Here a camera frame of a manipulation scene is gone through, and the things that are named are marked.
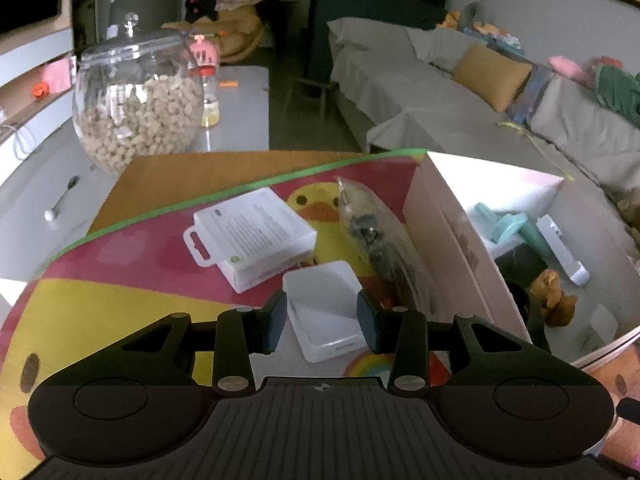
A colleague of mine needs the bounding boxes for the clear bag of dark items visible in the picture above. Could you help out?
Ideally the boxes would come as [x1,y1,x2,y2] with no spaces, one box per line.
[337,178,432,315]

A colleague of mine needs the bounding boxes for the white square plastic box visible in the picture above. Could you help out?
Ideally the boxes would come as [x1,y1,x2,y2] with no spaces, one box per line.
[282,260,367,363]

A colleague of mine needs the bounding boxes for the clear plastic case with label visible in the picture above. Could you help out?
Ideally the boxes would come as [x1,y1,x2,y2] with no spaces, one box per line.
[182,188,317,294]

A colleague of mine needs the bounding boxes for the black square device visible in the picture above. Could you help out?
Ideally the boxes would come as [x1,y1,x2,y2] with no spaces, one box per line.
[495,244,551,353]

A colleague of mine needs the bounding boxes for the teal plastic object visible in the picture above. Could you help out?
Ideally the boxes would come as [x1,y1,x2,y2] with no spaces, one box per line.
[470,203,553,260]

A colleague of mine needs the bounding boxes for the brown bear figurine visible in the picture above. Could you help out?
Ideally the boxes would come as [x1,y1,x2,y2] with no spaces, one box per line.
[527,269,578,327]

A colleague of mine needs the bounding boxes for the white long plastic device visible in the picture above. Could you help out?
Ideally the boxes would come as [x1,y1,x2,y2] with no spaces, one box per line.
[536,214,590,287]

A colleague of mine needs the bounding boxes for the colourful cartoon play mat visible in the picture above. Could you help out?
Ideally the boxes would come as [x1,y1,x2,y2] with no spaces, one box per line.
[1,151,639,479]

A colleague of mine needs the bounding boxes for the pink white cardboard box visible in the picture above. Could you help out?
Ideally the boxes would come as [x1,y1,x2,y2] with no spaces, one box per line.
[404,153,639,370]

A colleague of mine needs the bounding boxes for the white low side table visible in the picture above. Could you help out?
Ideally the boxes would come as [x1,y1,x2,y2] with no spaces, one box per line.
[189,65,269,153]

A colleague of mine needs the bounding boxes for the metal spoon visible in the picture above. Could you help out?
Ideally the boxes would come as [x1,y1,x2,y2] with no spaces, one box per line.
[43,176,80,222]

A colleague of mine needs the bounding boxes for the grey covered sofa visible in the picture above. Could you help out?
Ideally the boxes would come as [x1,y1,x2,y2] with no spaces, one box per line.
[328,18,639,194]

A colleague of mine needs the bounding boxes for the glass jar of nuts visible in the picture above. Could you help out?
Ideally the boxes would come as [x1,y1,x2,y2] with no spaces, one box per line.
[73,13,204,174]

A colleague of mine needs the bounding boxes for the yellow cushion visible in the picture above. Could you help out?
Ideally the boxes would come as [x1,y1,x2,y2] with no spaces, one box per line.
[452,44,532,113]

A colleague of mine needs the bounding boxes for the pink lidded small bottle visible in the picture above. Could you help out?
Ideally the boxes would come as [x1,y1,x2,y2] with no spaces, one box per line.
[190,35,220,129]

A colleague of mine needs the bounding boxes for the yellow plush armchair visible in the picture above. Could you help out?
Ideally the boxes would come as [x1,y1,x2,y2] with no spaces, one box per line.
[162,6,265,64]

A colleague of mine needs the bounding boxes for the green patterned cushion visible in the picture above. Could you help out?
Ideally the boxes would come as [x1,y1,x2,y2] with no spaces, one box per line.
[593,64,640,127]

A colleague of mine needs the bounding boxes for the white tv shelf unit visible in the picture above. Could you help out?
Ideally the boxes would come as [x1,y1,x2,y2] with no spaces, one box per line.
[1,23,74,181]

